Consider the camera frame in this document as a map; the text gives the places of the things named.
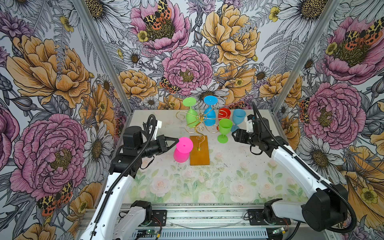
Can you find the green circuit board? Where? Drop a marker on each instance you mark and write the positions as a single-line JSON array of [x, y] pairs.
[[148, 233]]

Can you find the back blue wine glass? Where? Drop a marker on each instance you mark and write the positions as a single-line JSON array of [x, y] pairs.
[[209, 113]]

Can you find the right aluminium corner post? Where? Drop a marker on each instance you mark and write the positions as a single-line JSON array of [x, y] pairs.
[[313, 38]]

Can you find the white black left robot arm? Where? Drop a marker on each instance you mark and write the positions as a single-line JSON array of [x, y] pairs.
[[138, 143]]

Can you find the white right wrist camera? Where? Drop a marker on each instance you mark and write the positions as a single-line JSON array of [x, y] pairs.
[[250, 125]]

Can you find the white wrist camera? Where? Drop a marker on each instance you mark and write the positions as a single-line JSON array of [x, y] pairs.
[[250, 125], [158, 124]]

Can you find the left aluminium corner post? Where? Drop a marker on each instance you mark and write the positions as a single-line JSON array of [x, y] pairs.
[[92, 30]]

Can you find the gold wire glass rack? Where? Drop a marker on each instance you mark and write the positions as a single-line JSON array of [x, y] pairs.
[[181, 115]]

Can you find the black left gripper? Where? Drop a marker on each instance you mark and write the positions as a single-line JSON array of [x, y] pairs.
[[161, 139]]

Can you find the aluminium corner post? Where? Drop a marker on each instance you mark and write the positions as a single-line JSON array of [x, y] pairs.
[[92, 30], [313, 38]]

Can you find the wooden rack base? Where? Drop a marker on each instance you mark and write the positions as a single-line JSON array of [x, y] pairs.
[[199, 156]]

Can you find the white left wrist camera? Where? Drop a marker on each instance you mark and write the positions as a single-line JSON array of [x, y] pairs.
[[158, 124]]

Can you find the green wine glass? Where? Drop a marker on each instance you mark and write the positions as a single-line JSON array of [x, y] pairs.
[[192, 117], [225, 126]]

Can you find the pink wine glass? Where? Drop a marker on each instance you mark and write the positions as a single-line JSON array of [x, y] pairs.
[[183, 150]]

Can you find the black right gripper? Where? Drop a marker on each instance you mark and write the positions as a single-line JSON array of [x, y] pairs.
[[240, 135]]

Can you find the light blue wine glass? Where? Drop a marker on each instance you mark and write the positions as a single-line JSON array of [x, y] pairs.
[[238, 117]]

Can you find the red wine glass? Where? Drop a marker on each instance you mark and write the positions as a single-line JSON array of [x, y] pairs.
[[224, 113]]

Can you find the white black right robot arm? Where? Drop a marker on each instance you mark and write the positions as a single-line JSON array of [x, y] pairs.
[[327, 207]]

